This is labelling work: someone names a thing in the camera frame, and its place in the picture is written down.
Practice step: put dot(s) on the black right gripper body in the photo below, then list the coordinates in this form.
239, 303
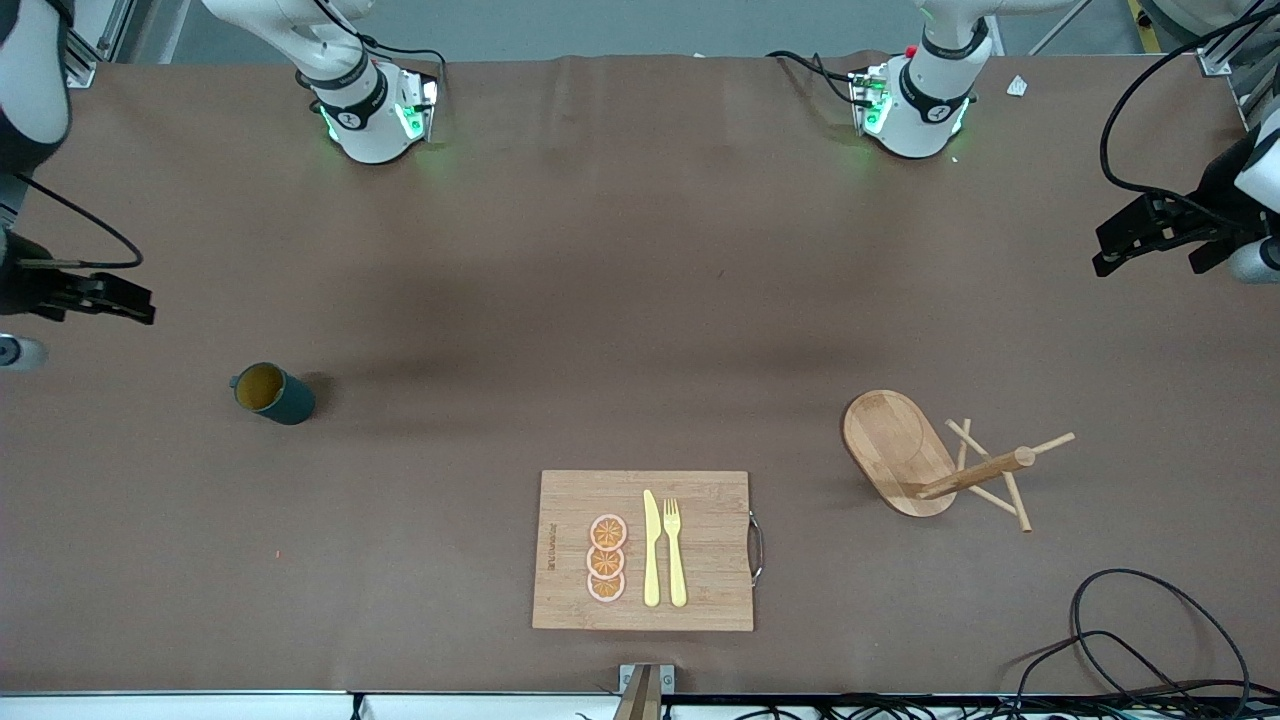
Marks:
22, 288

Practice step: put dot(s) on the brown table cover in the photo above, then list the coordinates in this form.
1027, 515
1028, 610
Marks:
300, 600

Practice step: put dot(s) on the small white paper scrap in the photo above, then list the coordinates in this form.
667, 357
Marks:
1017, 86

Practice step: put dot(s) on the bamboo cutting board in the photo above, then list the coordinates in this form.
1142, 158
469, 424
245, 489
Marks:
700, 500

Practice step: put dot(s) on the yellow plastic knife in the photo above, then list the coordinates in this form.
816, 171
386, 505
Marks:
651, 560

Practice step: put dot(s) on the yellow plastic fork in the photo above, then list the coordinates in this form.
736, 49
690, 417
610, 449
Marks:
676, 570

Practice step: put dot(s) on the wooden mug tree stand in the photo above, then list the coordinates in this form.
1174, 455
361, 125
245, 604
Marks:
880, 440

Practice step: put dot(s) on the toy orange slice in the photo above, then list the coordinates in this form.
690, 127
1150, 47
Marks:
608, 531
605, 563
606, 588

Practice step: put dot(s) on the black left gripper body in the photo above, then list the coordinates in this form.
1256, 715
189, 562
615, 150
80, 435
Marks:
1207, 222

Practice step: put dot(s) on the aluminium frame profile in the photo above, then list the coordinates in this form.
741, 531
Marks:
1215, 58
83, 72

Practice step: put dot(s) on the dark green ribbed cup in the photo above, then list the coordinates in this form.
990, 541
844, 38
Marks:
290, 402

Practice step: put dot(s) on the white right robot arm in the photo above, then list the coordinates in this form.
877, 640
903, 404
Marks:
365, 130

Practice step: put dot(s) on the metal table edge bracket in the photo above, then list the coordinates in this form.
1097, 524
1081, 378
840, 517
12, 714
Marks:
645, 690

